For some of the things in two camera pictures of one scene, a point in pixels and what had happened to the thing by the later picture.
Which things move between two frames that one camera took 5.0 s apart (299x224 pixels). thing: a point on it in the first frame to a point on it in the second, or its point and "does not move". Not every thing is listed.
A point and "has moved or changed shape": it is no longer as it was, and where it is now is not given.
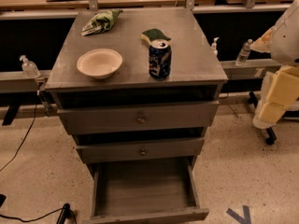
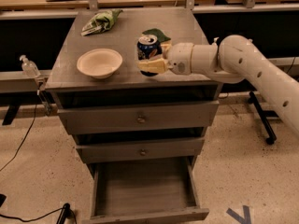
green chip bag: [103, 21] does not move
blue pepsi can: [160, 60] has moved or changed shape
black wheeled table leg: [271, 139] does not move
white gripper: [287, 44] to [179, 58]
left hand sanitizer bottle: [29, 67] does not move
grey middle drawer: [140, 150] does not move
